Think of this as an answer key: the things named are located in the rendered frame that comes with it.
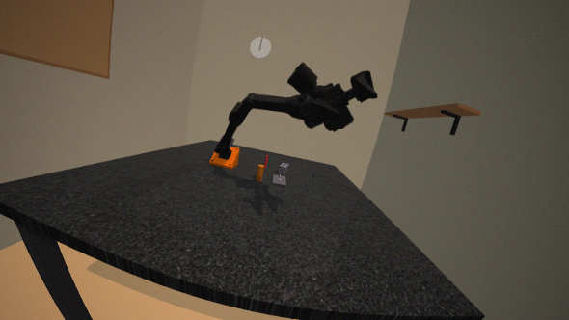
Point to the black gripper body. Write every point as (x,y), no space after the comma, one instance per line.
(334,96)

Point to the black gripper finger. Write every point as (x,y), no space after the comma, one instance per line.
(365,91)
(326,111)

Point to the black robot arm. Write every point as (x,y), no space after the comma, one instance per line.
(304,81)

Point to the orange cylinder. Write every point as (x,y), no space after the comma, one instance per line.
(260,169)

